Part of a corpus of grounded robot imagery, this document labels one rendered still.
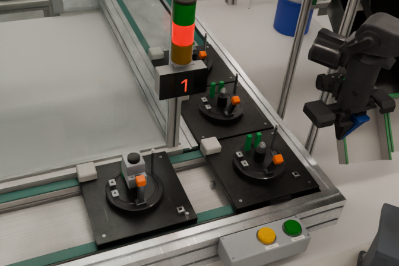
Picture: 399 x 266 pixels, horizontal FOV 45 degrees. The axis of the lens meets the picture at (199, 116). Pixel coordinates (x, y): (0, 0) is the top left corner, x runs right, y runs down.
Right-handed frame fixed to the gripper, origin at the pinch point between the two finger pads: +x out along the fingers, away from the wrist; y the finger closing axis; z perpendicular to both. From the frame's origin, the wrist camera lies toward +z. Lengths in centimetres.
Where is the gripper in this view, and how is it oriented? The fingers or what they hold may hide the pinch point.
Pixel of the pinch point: (342, 126)
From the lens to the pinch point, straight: 102.8
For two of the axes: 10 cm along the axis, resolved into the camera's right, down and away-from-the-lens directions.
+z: -3.7, -6.1, 7.0
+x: -0.8, 7.7, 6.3
